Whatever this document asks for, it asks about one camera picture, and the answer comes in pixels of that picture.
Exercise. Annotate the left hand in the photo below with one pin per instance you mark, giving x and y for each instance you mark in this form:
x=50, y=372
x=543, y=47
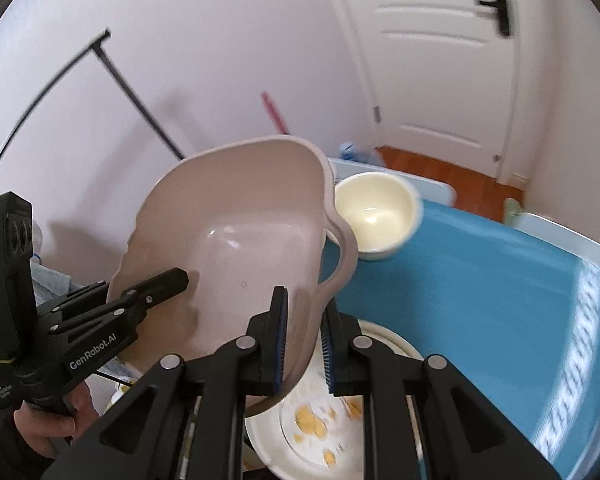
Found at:
x=40, y=430

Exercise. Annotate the white door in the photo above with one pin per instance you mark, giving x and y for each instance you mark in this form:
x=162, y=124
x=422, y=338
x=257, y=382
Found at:
x=441, y=77

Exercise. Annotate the white plate with duck drawing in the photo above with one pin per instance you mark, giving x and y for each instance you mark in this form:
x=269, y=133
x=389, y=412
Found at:
x=311, y=434

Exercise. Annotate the teal tablecloth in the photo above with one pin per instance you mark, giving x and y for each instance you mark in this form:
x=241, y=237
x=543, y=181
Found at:
x=519, y=317

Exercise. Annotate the black door handle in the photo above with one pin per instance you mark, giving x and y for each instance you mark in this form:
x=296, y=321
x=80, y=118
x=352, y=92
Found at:
x=502, y=15

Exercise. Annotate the cream bowl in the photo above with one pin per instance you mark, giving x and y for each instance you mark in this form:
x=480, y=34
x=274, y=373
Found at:
x=383, y=211

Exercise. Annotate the seen finger of the black left gripper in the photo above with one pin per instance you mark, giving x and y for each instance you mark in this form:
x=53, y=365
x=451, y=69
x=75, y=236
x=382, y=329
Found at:
x=155, y=287

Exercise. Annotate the black clothes rack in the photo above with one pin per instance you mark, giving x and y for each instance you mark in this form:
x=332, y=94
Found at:
x=83, y=102

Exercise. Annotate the green slipper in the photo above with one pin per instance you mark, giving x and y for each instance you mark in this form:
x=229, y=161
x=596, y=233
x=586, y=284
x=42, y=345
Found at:
x=511, y=210

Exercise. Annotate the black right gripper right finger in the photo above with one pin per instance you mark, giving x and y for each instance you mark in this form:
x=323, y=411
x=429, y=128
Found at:
x=343, y=367

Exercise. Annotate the pink broom handle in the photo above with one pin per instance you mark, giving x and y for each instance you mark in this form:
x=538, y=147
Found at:
x=274, y=114

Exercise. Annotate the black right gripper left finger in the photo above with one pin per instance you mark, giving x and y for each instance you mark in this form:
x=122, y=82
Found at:
x=265, y=364

